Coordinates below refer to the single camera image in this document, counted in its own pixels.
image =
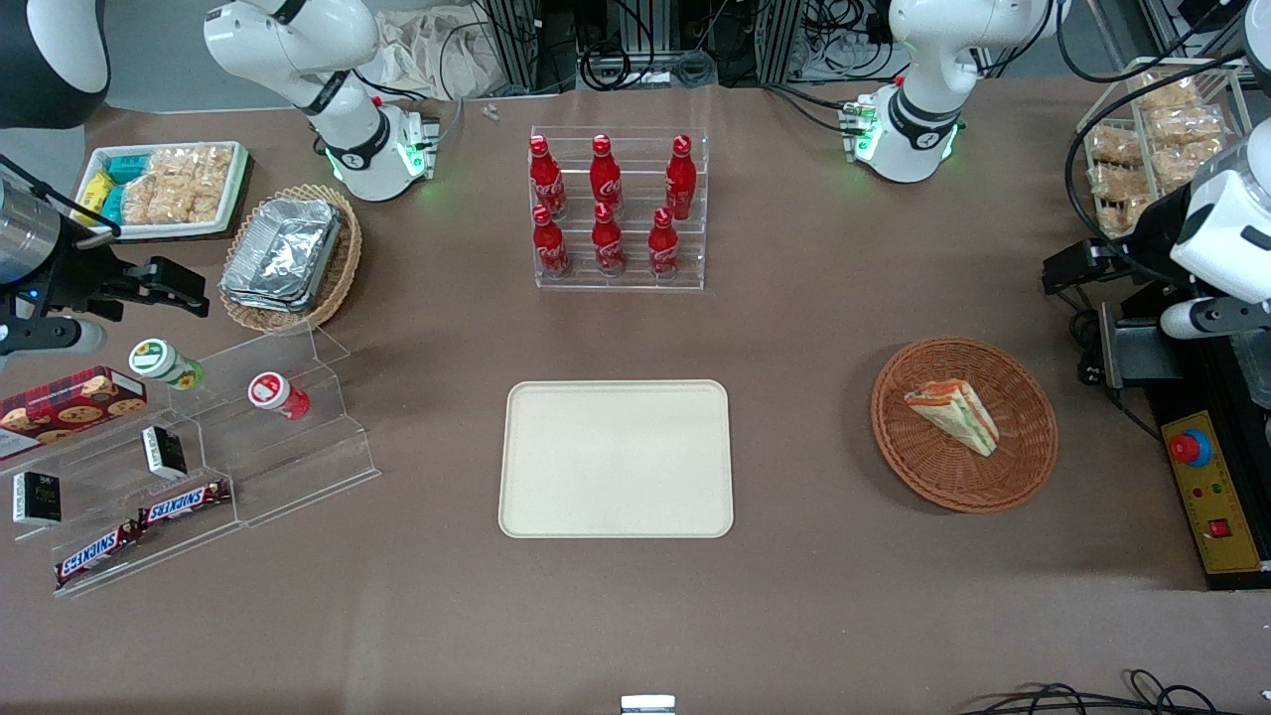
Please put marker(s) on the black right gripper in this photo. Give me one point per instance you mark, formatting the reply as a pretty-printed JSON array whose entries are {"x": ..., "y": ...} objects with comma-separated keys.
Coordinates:
[{"x": 81, "y": 274}]

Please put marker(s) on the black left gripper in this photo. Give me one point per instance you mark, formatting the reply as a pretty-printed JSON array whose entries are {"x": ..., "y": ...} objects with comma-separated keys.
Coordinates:
[{"x": 1144, "y": 238}]

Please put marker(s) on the triangle sandwich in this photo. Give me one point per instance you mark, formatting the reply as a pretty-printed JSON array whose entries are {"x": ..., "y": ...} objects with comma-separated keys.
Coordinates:
[{"x": 958, "y": 415}]

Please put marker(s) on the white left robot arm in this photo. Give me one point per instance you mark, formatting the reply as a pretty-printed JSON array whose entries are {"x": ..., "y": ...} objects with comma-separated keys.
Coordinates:
[{"x": 933, "y": 60}]

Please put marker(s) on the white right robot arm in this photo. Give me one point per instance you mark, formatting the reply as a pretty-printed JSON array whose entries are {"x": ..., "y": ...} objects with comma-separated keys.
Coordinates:
[{"x": 298, "y": 50}]

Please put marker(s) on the white snack tray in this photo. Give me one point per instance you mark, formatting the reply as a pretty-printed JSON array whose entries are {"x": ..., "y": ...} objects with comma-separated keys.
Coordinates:
[{"x": 236, "y": 194}]

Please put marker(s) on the oval tan wicker basket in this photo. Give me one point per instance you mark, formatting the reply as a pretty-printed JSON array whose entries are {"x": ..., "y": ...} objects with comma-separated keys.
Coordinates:
[{"x": 343, "y": 268}]

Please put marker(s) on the round brown wicker basket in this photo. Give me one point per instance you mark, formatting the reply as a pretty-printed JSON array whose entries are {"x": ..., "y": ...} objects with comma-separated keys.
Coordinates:
[{"x": 1023, "y": 437}]

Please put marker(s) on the cream rectangular tray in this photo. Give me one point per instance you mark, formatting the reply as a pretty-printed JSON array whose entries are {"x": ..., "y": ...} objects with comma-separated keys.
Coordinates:
[{"x": 616, "y": 459}]

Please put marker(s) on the clear bag of crackers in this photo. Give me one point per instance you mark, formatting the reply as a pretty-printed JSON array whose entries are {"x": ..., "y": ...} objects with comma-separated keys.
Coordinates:
[
  {"x": 1124, "y": 214},
  {"x": 1187, "y": 127},
  {"x": 1114, "y": 147},
  {"x": 1177, "y": 167},
  {"x": 1114, "y": 182},
  {"x": 1170, "y": 94}
]

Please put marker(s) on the green lid white cup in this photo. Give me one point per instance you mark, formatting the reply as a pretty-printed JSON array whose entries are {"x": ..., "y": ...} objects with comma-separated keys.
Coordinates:
[{"x": 159, "y": 361}]

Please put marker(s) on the clear rice cracker bag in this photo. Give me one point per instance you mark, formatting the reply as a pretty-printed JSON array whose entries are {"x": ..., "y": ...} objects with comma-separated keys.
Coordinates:
[
  {"x": 212, "y": 179},
  {"x": 169, "y": 171},
  {"x": 141, "y": 202}
]

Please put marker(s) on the teal snack pack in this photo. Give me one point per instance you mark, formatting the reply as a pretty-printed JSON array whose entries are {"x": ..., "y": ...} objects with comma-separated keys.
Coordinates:
[
  {"x": 127, "y": 167},
  {"x": 111, "y": 204}
]

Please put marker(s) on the yellow snack pack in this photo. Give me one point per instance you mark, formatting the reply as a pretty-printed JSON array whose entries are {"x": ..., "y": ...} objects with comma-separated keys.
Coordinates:
[{"x": 94, "y": 192}]

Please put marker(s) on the silver foil container stack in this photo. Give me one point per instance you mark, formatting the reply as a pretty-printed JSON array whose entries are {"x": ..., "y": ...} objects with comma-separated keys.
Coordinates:
[{"x": 283, "y": 253}]

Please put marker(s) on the red cookie box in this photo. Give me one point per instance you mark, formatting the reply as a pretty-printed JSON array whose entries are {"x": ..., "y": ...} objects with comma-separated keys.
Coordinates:
[{"x": 74, "y": 407}]

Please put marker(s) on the red lid white cup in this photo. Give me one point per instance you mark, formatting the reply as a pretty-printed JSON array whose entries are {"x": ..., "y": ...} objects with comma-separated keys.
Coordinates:
[{"x": 273, "y": 391}]

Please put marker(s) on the small black box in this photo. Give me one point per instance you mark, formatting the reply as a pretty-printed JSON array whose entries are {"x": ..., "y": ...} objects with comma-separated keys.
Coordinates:
[
  {"x": 37, "y": 499},
  {"x": 164, "y": 452}
]

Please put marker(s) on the Snickers chocolate bar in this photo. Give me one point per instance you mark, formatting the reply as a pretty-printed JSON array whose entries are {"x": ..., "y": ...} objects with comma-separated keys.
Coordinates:
[
  {"x": 94, "y": 555},
  {"x": 184, "y": 502}
]

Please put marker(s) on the clear acrylic step display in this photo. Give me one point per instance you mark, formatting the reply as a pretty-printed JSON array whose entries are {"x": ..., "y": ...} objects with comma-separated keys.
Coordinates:
[{"x": 298, "y": 467}]

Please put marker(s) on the black yellow control box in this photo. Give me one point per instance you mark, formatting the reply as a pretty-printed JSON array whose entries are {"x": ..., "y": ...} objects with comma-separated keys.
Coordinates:
[{"x": 1216, "y": 506}]

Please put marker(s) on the beige cloth bag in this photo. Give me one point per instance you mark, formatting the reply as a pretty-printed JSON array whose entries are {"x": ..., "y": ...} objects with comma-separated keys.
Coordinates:
[{"x": 437, "y": 55}]

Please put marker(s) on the red cola bottle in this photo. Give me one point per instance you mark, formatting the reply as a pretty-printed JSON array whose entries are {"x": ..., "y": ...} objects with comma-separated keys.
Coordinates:
[
  {"x": 605, "y": 179},
  {"x": 680, "y": 181},
  {"x": 662, "y": 248},
  {"x": 546, "y": 181},
  {"x": 549, "y": 246},
  {"x": 607, "y": 243}
]

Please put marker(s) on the clear acrylic bottle rack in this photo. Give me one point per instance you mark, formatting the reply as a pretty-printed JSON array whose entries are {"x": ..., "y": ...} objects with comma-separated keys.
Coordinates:
[{"x": 635, "y": 273}]

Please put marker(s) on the small silver white block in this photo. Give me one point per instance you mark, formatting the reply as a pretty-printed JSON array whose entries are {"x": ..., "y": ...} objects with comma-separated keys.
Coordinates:
[{"x": 647, "y": 705}]

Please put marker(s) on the aluminium frame post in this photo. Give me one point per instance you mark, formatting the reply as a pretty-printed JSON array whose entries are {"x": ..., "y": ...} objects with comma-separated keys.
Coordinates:
[
  {"x": 514, "y": 40},
  {"x": 779, "y": 40}
]

